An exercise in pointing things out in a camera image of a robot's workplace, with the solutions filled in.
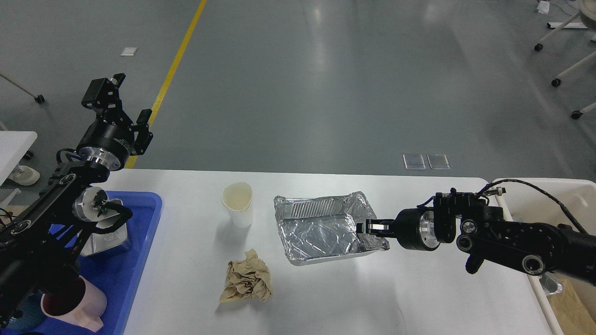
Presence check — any clear floor plate left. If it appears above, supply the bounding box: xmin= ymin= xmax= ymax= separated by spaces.
xmin=402 ymin=154 xmax=426 ymax=170

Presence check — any rolling stand leg left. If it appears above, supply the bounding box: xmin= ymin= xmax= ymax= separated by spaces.
xmin=0 ymin=72 xmax=45 ymax=104

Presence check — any aluminium foil tray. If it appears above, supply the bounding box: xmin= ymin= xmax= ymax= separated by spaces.
xmin=274 ymin=191 xmax=390 ymax=266

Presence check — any stainless steel rectangular tin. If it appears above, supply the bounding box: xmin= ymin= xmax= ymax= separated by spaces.
xmin=80 ymin=223 xmax=132 ymax=261

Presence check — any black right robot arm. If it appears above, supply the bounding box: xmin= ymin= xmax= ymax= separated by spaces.
xmin=356 ymin=179 xmax=596 ymax=285

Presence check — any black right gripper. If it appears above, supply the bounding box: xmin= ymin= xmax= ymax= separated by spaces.
xmin=356 ymin=208 xmax=440 ymax=252

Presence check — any clear floor plate right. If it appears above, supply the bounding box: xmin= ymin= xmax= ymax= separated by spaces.
xmin=427 ymin=154 xmax=450 ymax=170

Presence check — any brown paper in bin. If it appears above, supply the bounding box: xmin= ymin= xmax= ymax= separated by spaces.
xmin=548 ymin=278 xmax=596 ymax=335

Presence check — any white side table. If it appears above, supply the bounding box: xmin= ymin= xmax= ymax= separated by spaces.
xmin=0 ymin=131 xmax=38 ymax=184

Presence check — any beige waste bin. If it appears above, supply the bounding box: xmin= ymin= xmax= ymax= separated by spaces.
xmin=496 ymin=178 xmax=596 ymax=335

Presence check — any dark teal mug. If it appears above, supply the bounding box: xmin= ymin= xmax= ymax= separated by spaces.
xmin=5 ymin=295 xmax=47 ymax=334

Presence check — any white paper cup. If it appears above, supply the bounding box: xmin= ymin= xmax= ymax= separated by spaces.
xmin=221 ymin=182 xmax=253 ymax=228

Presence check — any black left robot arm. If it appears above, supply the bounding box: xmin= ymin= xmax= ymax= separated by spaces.
xmin=0 ymin=74 xmax=153 ymax=328

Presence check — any white paper on floor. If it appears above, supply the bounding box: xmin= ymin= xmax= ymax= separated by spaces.
xmin=121 ymin=47 xmax=138 ymax=57

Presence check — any black cables left edge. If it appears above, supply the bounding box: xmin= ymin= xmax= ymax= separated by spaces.
xmin=0 ymin=207 xmax=19 ymax=233

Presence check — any white rolling chair base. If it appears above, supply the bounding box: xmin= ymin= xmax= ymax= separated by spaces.
xmin=534 ymin=0 xmax=596 ymax=121

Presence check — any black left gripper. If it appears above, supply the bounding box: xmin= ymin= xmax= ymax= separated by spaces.
xmin=76 ymin=74 xmax=153 ymax=170

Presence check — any pink ceramic mug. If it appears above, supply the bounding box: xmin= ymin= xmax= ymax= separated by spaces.
xmin=40 ymin=275 xmax=107 ymax=332

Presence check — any blue plastic tray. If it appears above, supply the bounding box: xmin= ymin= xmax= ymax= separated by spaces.
xmin=0 ymin=191 xmax=163 ymax=335

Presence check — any brown paper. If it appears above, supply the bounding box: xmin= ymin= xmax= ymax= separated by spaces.
xmin=218 ymin=248 xmax=274 ymax=303
xmin=548 ymin=278 xmax=596 ymax=335

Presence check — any white sneaker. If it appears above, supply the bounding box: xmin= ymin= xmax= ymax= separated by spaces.
xmin=7 ymin=165 xmax=41 ymax=186

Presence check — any clear floor plate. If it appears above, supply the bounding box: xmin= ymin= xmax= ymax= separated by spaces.
xmin=402 ymin=154 xmax=426 ymax=170
xmin=427 ymin=154 xmax=450 ymax=170

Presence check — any foil tray in bin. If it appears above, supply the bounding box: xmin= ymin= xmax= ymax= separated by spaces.
xmin=539 ymin=272 xmax=564 ymax=296

